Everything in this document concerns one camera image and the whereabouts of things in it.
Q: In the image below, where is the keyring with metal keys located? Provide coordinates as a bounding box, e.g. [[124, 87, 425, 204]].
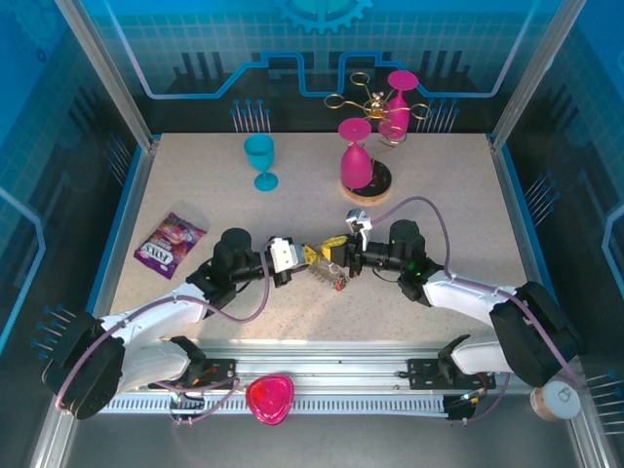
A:
[[308, 259, 350, 293]]

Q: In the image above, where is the purple candy bag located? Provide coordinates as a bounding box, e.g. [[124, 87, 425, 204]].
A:
[[134, 212, 209, 281]]

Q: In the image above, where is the pink goblet with round bowl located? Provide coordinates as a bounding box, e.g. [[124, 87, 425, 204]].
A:
[[338, 118, 374, 188]]

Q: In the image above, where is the blue plastic goblet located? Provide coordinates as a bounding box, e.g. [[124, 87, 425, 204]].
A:
[[243, 134, 280, 193]]

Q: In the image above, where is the pink heart-shaped container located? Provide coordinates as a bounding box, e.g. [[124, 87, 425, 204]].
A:
[[245, 373, 295, 426]]

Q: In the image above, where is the pink goblet with slim bowl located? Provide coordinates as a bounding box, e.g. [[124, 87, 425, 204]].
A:
[[377, 70, 419, 140]]

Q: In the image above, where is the copper can with white lid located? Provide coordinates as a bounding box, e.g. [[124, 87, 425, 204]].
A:
[[529, 378, 582, 420]]

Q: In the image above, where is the gold wire rack wooden base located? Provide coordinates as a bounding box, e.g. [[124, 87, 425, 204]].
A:
[[324, 71, 433, 207]]

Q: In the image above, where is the aluminium mounting rail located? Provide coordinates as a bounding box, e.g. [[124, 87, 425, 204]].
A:
[[60, 338, 518, 396]]

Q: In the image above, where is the aluminium table side rail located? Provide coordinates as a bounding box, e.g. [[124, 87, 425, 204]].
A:
[[488, 136, 557, 318], [80, 138, 162, 355]]

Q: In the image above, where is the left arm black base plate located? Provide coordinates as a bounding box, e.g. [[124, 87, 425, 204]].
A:
[[145, 358, 239, 391]]

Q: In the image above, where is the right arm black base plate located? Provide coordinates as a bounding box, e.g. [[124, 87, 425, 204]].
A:
[[407, 358, 498, 391]]

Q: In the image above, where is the slotted white cable duct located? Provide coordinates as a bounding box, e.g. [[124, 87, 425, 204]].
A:
[[104, 395, 449, 416]]

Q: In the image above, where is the aluminium frame post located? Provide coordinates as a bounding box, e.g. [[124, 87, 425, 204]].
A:
[[488, 0, 589, 152], [54, 0, 162, 150]]

